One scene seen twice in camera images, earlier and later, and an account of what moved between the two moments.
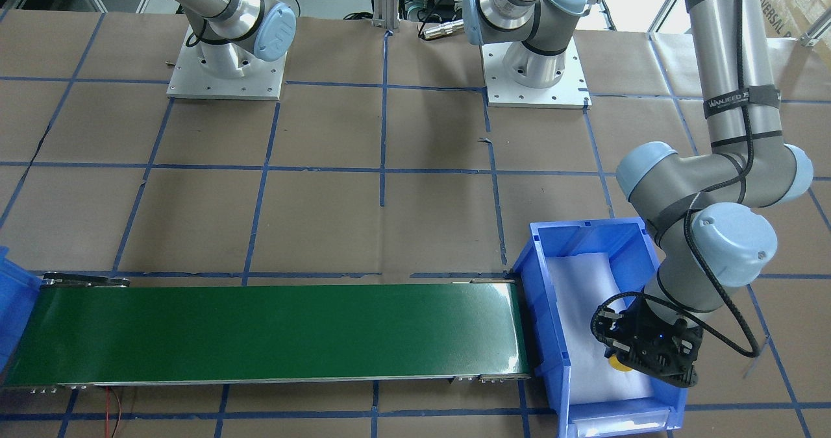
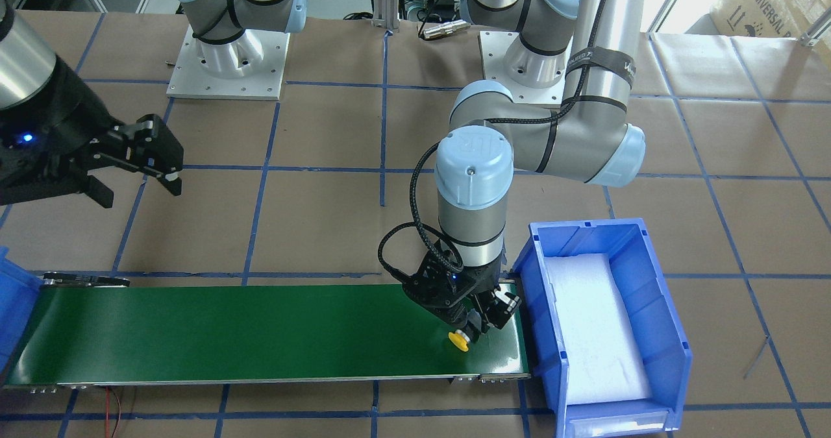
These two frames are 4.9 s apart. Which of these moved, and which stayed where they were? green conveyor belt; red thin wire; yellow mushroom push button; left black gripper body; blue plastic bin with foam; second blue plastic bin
Moved: left black gripper body; yellow mushroom push button
Stayed: green conveyor belt; blue plastic bin with foam; red thin wire; second blue plastic bin
